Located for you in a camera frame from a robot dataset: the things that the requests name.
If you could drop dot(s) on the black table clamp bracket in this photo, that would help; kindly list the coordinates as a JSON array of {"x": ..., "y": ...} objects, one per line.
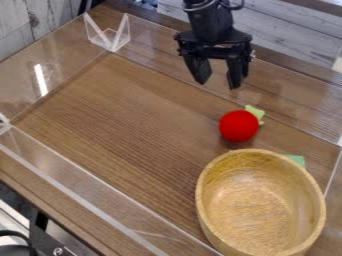
[{"x": 45, "y": 243}]

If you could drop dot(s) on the clear acrylic tray enclosure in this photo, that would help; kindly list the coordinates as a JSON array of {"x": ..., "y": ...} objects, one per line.
[{"x": 111, "y": 130}]

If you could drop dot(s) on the green felt piece behind bowl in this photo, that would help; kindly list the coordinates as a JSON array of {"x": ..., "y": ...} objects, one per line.
[{"x": 295, "y": 160}]

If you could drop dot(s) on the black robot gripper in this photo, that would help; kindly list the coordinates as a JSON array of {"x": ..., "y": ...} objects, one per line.
[{"x": 213, "y": 39}]

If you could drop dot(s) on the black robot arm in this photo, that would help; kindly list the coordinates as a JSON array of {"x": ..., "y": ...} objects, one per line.
[{"x": 208, "y": 5}]

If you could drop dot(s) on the wooden oval bowl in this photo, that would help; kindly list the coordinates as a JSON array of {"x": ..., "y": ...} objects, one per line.
[{"x": 260, "y": 204}]

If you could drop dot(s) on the red felt strawberry toy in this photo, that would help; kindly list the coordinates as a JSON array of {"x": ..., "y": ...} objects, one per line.
[{"x": 240, "y": 124}]

